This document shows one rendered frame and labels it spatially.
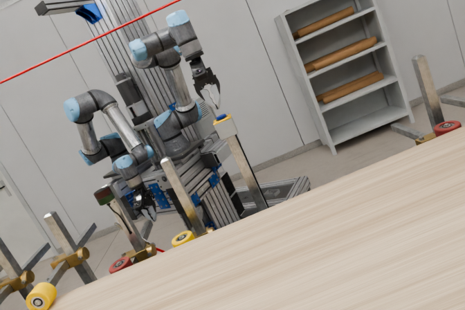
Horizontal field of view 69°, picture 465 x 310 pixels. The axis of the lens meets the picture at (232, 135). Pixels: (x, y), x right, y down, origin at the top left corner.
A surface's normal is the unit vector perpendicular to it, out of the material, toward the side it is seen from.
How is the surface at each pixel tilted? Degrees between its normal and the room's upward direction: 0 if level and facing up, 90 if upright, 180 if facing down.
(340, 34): 90
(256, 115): 90
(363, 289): 0
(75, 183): 90
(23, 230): 90
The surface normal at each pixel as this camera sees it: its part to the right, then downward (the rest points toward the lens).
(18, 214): 0.02, 0.24
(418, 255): -0.40, -0.89
